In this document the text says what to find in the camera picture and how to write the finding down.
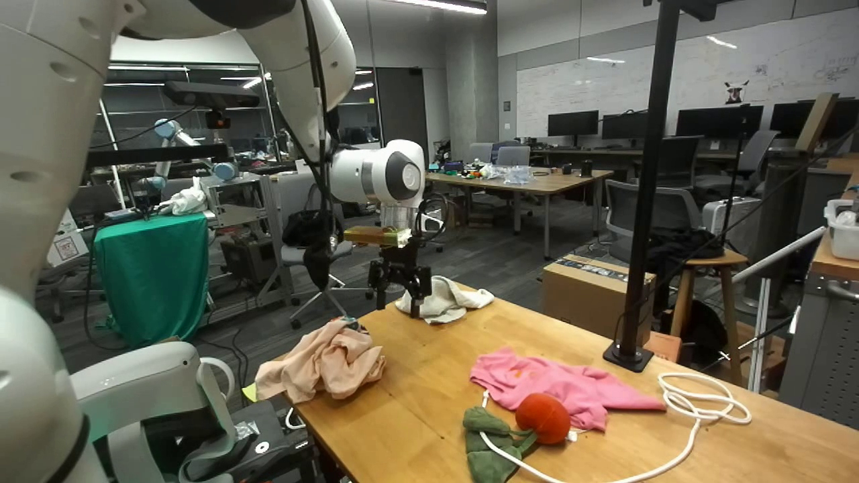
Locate wooden desk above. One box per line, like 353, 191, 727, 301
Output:
427, 163, 617, 262

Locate grey workbench with wood top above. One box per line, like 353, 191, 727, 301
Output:
781, 155, 859, 426

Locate peach printed cloth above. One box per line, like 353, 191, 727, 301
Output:
252, 316, 390, 407

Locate black stand pole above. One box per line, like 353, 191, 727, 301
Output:
601, 0, 709, 374

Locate red plush ball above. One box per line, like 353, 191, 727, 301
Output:
514, 391, 576, 449

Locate office chair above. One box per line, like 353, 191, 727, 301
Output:
283, 182, 380, 332

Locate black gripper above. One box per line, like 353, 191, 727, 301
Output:
368, 243, 435, 323

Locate white towel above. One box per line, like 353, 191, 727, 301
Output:
393, 274, 496, 327

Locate white sign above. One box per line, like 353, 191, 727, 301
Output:
43, 210, 95, 274

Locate green draped table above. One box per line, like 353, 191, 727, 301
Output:
91, 211, 219, 349

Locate white rope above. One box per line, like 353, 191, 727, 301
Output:
479, 367, 758, 483

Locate silver metal pole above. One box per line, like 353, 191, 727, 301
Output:
734, 223, 831, 276

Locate wooden board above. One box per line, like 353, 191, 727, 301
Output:
794, 89, 844, 155

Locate whiteboard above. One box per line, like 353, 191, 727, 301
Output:
515, 42, 859, 144

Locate black monitor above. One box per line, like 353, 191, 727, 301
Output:
545, 111, 604, 143
601, 111, 655, 144

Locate pink cloth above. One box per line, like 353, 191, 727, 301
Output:
470, 347, 668, 434

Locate wooden stool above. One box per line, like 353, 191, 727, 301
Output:
666, 246, 752, 370

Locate white plastic bin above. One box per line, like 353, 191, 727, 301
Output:
825, 195, 859, 262

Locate dark green cloth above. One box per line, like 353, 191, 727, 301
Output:
463, 406, 541, 483

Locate large cardboard box black tape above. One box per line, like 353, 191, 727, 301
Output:
541, 251, 633, 341

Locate black bag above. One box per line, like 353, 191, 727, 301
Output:
283, 204, 330, 251

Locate white object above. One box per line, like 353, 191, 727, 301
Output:
156, 178, 215, 221

